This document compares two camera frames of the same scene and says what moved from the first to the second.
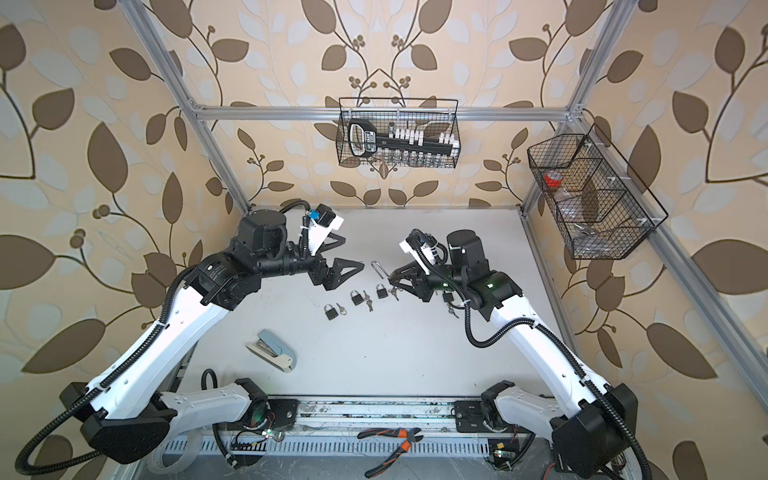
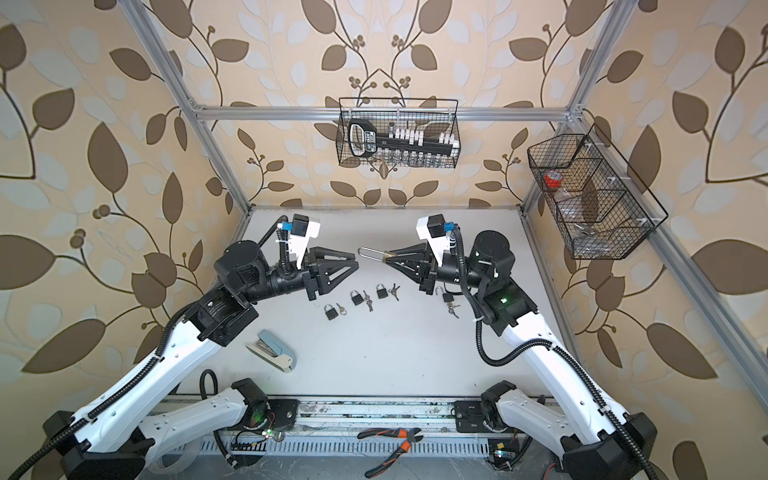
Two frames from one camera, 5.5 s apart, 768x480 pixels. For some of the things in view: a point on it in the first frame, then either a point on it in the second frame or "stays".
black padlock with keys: x=358 y=299 stays
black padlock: x=330 y=311 stays
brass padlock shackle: x=377 y=272 -> x=388 y=255
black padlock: x=381 y=291 stays
